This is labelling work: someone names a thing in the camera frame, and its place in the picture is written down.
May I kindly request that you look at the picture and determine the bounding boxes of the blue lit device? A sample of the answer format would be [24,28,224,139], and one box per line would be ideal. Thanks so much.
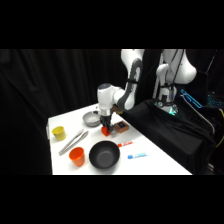
[180,88,204,110]

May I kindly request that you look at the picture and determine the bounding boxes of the metal tongs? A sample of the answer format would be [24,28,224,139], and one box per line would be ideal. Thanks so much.
[58,128,90,156]

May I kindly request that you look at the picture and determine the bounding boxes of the blue marker pen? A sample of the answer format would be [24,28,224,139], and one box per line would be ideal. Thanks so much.
[127,152,148,160]

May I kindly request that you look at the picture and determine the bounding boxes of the black curtain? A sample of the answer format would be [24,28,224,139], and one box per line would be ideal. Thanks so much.
[0,49,224,175]

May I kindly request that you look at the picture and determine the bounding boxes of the yellow cup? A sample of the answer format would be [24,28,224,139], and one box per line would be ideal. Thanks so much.
[51,125,67,142]

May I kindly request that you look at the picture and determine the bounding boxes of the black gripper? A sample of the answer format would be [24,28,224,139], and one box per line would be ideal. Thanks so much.
[99,109,114,133]

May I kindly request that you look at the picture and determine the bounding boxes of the red cube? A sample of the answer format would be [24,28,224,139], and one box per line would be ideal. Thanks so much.
[101,125,113,137]

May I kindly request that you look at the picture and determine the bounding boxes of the red marker pen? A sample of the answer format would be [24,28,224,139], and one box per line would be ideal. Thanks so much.
[117,141,134,148]

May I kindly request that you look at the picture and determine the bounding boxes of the brown box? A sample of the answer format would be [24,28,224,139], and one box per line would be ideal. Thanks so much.
[113,121,130,134]

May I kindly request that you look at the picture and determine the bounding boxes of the yellow cable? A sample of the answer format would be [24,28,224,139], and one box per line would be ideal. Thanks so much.
[214,108,224,150]

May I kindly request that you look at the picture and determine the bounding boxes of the orange cup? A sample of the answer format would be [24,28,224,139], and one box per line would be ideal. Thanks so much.
[68,146,86,168]

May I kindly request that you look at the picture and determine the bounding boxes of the black bowl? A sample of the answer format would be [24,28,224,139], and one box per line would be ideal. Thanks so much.
[88,140,121,170]

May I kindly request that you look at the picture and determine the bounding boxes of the grey metal bowl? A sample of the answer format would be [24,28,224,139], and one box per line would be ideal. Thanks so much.
[82,111,102,128]

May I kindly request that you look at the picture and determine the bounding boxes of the black cloth covered stand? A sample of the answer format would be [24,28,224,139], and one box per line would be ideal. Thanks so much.
[122,98,216,175]

